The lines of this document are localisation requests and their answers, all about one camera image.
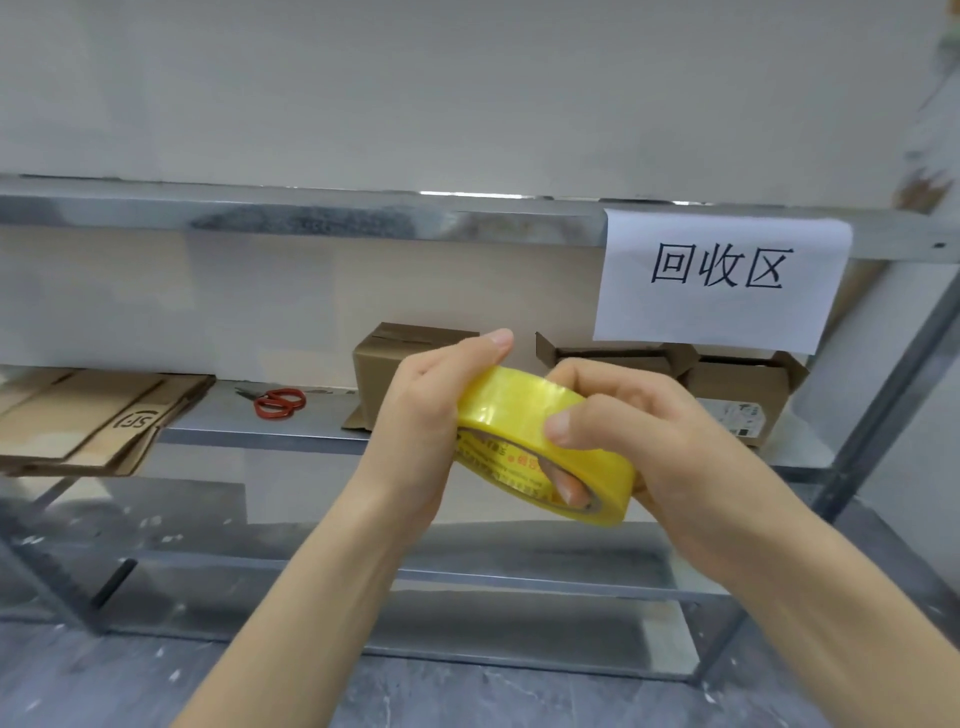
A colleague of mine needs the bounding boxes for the person's right hand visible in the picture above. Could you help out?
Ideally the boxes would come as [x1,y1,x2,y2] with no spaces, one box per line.
[543,358,798,582]

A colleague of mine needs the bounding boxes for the person's left hand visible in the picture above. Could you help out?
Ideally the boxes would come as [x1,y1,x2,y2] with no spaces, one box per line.
[351,328,516,543]

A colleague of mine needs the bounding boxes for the yellow packing tape roll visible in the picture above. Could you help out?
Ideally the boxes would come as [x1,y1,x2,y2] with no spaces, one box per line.
[453,365,639,527]

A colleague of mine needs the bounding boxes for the person's right forearm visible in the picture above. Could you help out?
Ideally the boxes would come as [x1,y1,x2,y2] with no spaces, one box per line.
[671,495,960,728]

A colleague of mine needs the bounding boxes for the person's left forearm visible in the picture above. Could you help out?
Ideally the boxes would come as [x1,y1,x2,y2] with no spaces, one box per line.
[171,483,445,728]

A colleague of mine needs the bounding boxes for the open brown cardboard box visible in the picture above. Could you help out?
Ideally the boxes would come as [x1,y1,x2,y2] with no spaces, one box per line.
[534,331,700,381]

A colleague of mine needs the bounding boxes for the closed brown cardboard box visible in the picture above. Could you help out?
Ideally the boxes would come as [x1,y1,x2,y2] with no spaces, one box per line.
[342,322,481,433]

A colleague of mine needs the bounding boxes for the labelled open cardboard box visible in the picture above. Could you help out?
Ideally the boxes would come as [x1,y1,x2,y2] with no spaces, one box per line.
[684,350,810,450]

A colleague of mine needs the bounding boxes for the white paper sign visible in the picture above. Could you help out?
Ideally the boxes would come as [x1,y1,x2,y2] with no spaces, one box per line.
[592,208,855,356]

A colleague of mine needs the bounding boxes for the grey metal shelf rack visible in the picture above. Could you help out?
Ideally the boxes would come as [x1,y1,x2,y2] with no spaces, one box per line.
[0,174,960,685]

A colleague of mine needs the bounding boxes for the stack of flattened cardboard boxes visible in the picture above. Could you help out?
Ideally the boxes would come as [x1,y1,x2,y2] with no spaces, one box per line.
[0,366,217,478]

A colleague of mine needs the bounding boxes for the black marker pen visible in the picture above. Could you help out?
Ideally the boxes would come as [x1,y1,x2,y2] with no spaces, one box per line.
[89,558,141,610]

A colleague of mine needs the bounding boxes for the red handled scissors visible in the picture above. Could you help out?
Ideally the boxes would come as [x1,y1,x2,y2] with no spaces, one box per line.
[234,386,308,421]

